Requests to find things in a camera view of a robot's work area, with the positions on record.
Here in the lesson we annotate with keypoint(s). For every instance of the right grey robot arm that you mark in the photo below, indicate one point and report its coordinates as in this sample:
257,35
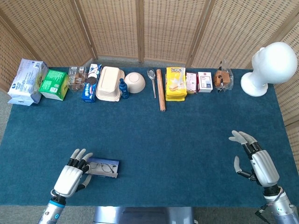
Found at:
280,207

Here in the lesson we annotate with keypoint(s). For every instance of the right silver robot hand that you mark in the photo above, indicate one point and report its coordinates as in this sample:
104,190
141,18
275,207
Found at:
265,168

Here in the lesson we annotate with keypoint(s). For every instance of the blue spray bottle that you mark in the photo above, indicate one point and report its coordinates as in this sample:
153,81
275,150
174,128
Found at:
123,88

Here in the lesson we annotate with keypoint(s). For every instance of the small pink box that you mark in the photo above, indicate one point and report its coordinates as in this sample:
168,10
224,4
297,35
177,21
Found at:
191,82

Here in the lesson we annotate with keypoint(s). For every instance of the clear bag of pastries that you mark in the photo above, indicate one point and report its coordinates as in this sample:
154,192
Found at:
222,79

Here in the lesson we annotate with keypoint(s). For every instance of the metal spoon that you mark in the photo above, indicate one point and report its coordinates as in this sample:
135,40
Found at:
151,74

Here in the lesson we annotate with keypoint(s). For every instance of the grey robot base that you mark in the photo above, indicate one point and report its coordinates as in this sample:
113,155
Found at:
144,215

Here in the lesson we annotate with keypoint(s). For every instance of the white blue Oreo packet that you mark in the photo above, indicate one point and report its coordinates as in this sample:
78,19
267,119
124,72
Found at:
94,70

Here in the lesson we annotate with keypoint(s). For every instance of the beige lidded lunch container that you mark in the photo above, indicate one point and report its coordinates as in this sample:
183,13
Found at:
108,84

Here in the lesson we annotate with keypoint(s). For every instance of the blue felt table cloth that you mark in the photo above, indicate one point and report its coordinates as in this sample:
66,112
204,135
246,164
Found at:
187,140

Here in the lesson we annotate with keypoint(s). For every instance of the green tissue pack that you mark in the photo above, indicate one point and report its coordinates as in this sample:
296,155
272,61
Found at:
53,84

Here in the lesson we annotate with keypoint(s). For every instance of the wicker folding screen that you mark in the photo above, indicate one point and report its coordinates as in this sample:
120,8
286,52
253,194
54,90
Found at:
163,28

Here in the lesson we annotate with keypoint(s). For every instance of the clear plastic snack box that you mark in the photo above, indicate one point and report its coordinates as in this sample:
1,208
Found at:
76,79

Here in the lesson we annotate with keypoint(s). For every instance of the beige upturned bowl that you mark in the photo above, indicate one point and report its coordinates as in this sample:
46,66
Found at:
134,82

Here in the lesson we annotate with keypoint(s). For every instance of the eyeglasses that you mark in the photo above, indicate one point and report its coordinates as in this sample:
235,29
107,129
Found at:
106,167

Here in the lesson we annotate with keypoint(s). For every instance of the wooden rolling pin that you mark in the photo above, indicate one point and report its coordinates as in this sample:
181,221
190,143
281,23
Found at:
160,91

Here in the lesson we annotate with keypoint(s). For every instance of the yellow biscuit bag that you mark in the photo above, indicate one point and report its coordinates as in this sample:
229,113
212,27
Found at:
175,84

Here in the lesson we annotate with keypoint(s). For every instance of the blue Oreo box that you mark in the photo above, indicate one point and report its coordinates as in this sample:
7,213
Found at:
88,92

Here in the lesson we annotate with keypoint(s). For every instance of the white foam mannequin head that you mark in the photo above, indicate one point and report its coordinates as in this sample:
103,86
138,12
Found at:
275,60

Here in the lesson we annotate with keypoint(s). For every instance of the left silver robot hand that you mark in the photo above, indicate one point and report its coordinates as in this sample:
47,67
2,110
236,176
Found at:
69,178

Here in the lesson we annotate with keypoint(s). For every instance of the white red box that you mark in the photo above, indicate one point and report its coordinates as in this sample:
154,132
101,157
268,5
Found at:
205,81

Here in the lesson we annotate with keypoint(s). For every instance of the white blue tissue pack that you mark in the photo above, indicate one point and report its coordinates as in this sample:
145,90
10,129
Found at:
25,81

